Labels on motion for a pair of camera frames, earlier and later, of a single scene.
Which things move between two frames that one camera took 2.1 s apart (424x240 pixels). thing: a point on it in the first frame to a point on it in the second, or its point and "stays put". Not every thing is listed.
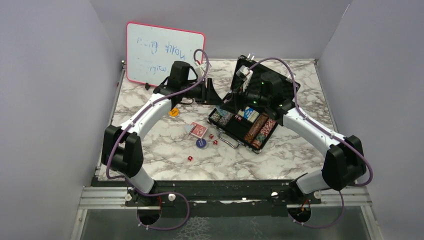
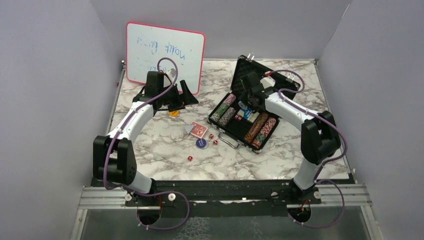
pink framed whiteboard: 151,51 stays put
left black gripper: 208,95 to 182,100
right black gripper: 232,105 to 251,106
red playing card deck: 198,130 stays put
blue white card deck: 249,114 stays put
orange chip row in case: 256,127 stays put
